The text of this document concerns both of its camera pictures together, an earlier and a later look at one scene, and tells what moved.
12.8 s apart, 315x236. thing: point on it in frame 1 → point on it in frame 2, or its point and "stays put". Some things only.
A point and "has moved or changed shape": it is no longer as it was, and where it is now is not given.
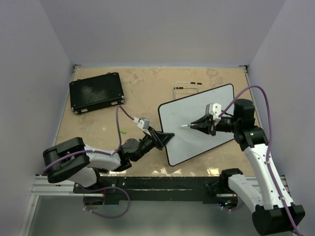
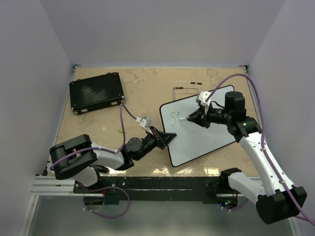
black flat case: (95, 93) stays put
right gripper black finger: (205, 124) → (200, 117)
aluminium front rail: (43, 187) stays put
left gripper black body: (146, 144) stays put
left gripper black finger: (159, 139) stays put
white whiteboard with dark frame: (230, 111) has moved or changed shape
